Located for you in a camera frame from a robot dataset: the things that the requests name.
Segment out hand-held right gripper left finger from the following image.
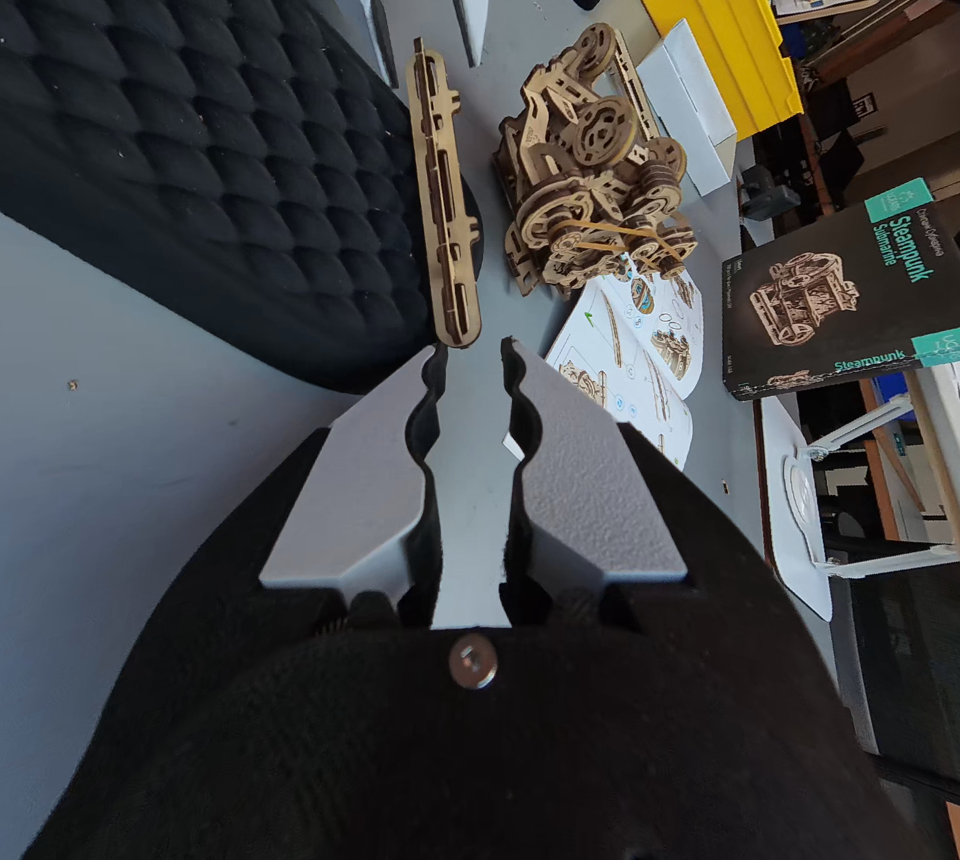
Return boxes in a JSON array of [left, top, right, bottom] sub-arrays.
[[257, 343, 445, 625]]

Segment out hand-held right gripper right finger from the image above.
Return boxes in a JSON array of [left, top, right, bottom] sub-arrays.
[[498, 339, 691, 625]]

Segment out wooden submarine model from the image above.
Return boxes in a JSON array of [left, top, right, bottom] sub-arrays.
[[491, 22, 699, 299]]

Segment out oblong slotted wooden part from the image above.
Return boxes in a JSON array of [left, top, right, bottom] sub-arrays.
[[405, 37, 483, 350]]

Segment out black model kit box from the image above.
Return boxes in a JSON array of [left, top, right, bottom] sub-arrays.
[[721, 178, 960, 402]]

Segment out illustrated assembly booklet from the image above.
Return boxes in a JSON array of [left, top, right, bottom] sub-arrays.
[[543, 253, 706, 475]]

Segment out white document stand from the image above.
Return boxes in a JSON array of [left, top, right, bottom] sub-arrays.
[[761, 343, 960, 621]]

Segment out large black honeycomb cushion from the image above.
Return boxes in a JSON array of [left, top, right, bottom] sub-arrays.
[[0, 0, 485, 396]]

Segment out yellow plastic bin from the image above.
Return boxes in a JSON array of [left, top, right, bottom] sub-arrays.
[[633, 0, 805, 141]]

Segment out white cardboard box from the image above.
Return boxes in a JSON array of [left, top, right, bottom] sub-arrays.
[[636, 18, 740, 197]]

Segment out blue plastic bin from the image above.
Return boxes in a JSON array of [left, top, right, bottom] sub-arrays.
[[873, 371, 915, 422]]

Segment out small black device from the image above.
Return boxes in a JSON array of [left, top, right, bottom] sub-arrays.
[[738, 163, 802, 224]]

